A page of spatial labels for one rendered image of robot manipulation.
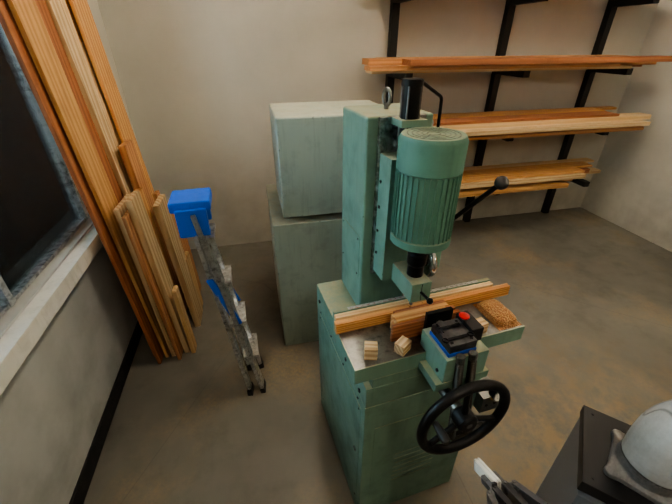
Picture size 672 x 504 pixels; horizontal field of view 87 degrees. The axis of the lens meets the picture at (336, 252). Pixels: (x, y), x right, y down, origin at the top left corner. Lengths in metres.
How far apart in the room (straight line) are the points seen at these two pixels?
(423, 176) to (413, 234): 0.17
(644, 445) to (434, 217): 0.83
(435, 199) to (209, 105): 2.50
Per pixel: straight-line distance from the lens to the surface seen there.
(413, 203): 0.95
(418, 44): 3.44
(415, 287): 1.11
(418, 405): 1.34
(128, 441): 2.24
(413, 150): 0.91
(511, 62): 3.25
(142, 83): 3.24
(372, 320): 1.18
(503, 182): 0.98
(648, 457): 1.36
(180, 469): 2.06
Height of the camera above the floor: 1.71
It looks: 31 degrees down
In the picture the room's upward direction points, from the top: straight up
